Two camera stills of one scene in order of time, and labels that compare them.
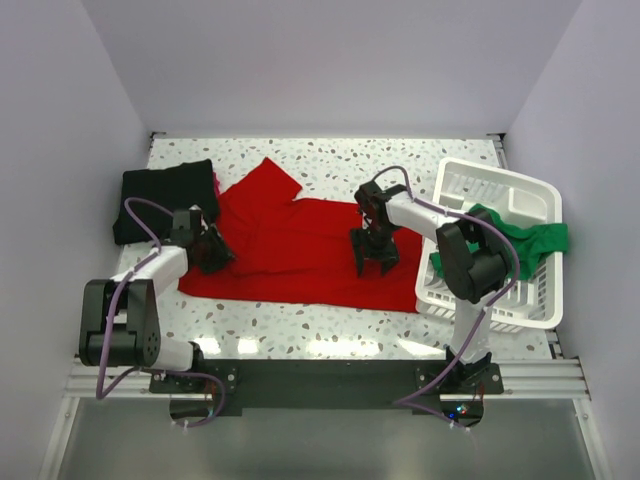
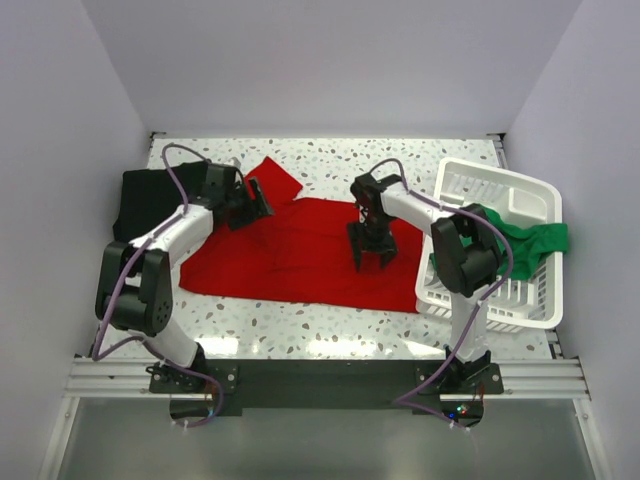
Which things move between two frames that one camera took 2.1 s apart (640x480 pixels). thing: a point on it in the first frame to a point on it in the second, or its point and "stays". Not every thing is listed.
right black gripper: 388,257 stays
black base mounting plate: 467,370 stays
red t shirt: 302,250 stays
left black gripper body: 214,252 to 242,209
